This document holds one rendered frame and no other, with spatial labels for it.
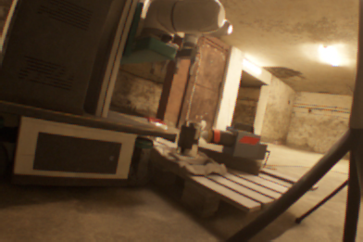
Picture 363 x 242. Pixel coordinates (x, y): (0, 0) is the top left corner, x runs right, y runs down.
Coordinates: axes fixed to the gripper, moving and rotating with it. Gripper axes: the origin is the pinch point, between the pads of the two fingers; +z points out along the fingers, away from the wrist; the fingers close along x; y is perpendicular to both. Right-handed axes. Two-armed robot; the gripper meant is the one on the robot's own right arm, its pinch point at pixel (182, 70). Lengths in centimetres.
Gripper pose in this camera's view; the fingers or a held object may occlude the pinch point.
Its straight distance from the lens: 132.3
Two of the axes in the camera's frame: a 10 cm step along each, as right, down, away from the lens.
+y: -7.4, -2.0, -6.4
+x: 6.3, 1.2, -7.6
